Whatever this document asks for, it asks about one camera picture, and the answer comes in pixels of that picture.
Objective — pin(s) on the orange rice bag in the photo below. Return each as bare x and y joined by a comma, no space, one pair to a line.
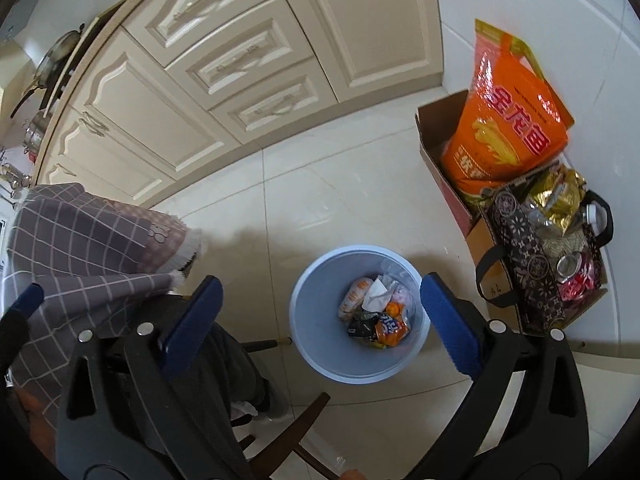
505,130

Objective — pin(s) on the red drink can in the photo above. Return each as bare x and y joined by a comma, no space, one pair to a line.
577,280

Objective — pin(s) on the dark wooden chair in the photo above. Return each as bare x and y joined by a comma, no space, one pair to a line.
300,425

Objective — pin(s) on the gold foil bag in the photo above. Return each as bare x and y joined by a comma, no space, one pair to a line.
557,195

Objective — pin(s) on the person's grey shoe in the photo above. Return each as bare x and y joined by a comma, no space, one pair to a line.
260,410

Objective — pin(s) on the white orange snack packet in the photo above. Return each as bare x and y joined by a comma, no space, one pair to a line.
355,297

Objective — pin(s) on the black wrapper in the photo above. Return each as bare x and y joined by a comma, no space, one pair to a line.
361,327

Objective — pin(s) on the dark patterned tote bag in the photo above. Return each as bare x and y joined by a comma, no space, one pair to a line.
520,245

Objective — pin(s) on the white crumpled tissue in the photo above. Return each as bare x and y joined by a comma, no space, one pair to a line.
377,292

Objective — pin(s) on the light blue plastic bin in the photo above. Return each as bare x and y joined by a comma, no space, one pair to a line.
320,330

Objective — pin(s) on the brown cardboard box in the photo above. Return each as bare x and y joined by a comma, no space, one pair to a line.
435,125

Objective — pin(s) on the clear plastic bag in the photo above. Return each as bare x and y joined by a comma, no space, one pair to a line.
402,285

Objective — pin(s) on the cream kitchen cabinet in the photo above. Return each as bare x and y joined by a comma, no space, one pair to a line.
250,60

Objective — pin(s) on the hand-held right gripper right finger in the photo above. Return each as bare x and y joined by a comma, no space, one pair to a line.
445,325

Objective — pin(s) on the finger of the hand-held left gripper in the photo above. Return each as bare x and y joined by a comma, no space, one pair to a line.
27,300

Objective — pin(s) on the metal wok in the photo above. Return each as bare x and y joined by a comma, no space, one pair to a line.
55,57

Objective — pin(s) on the orange blue snack wrapper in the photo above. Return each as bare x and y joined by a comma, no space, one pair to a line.
392,330

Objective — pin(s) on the metal rack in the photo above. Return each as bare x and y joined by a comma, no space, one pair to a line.
12,175

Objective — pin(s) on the grey checked tablecloth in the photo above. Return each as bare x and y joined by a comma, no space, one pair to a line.
75,240

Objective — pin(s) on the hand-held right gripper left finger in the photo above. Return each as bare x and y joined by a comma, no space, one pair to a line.
195,320

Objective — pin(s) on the steel pot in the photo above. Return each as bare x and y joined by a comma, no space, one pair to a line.
36,135

